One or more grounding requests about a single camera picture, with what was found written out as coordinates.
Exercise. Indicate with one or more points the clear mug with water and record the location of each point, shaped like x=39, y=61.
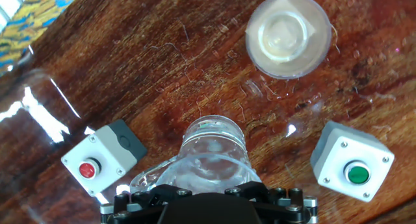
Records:
x=211, y=152

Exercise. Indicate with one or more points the red push button box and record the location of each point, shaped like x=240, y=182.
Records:
x=104, y=159

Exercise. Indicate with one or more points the clear empty plastic cup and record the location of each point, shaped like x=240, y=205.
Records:
x=287, y=35

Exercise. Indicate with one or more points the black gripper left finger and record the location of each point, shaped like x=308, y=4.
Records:
x=143, y=204

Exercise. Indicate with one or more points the glossy wood grain mat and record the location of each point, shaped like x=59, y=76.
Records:
x=146, y=71

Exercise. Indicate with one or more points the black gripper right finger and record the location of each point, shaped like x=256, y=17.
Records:
x=279, y=204

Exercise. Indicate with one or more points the green push button box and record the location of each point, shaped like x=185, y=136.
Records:
x=351, y=162

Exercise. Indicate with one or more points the light wooden cube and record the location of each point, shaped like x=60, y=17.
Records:
x=308, y=29

